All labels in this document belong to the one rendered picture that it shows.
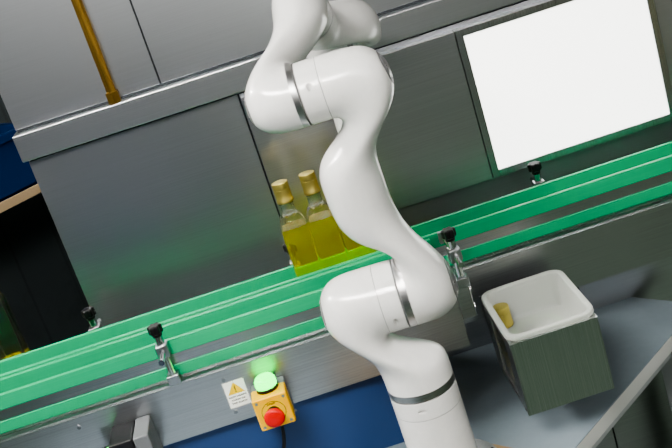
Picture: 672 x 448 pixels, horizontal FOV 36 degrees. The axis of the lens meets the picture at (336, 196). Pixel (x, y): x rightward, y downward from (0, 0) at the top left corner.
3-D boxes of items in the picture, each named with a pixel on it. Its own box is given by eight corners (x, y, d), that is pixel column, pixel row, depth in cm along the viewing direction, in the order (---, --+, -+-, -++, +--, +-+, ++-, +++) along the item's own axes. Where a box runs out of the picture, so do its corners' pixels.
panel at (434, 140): (672, 115, 232) (642, -33, 221) (678, 118, 229) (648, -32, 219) (289, 240, 231) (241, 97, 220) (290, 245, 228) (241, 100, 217)
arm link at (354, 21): (363, -30, 176) (375, 5, 206) (274, -2, 177) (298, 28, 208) (378, 21, 176) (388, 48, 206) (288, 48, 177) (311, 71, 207)
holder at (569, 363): (567, 327, 221) (551, 263, 216) (614, 388, 195) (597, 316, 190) (491, 352, 221) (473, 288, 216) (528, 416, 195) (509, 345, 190)
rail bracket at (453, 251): (458, 263, 216) (443, 209, 212) (477, 294, 200) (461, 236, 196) (444, 267, 216) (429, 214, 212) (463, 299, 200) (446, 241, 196)
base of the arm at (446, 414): (518, 445, 188) (491, 357, 183) (475, 512, 174) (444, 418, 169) (429, 439, 200) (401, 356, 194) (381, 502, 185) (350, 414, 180)
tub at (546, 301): (568, 303, 214) (558, 266, 211) (607, 351, 192) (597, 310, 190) (488, 329, 214) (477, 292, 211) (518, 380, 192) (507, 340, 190)
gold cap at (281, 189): (280, 199, 214) (273, 180, 213) (295, 196, 213) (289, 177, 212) (275, 206, 211) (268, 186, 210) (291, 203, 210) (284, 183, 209)
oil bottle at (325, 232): (356, 284, 223) (327, 194, 216) (360, 294, 217) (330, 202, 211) (331, 292, 223) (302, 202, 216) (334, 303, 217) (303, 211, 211)
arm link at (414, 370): (458, 392, 175) (418, 266, 168) (353, 422, 177) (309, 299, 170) (451, 360, 187) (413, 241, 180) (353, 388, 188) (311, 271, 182)
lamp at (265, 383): (277, 379, 206) (273, 366, 205) (279, 390, 201) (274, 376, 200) (256, 386, 205) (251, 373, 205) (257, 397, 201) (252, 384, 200)
